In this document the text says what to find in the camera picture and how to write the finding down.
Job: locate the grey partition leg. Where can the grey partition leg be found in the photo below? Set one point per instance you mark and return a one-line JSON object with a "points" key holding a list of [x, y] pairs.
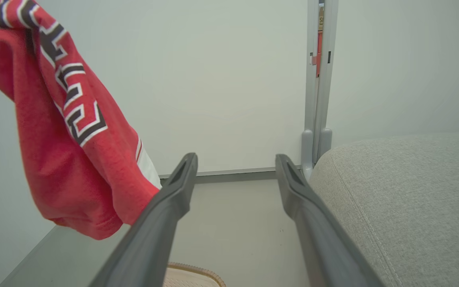
{"points": [[326, 119], [307, 147]]}

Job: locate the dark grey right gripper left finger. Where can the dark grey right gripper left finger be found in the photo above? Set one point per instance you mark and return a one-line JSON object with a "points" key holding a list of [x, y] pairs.
{"points": [[153, 235]]}

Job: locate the grey fabric sofa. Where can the grey fabric sofa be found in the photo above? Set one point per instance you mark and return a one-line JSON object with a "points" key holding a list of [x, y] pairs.
{"points": [[412, 207]]}

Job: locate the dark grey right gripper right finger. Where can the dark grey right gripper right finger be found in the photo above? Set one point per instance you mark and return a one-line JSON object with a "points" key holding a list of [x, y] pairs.
{"points": [[321, 239]]}

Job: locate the red object behind partition gap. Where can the red object behind partition gap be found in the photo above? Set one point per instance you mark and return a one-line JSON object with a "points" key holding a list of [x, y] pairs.
{"points": [[319, 56]]}

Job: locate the red basketball jersey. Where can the red basketball jersey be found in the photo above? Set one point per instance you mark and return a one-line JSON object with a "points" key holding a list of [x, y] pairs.
{"points": [[62, 167]]}

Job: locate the white perforated laundry basket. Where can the white perforated laundry basket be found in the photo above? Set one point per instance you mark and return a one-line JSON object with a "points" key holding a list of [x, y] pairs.
{"points": [[189, 277]]}

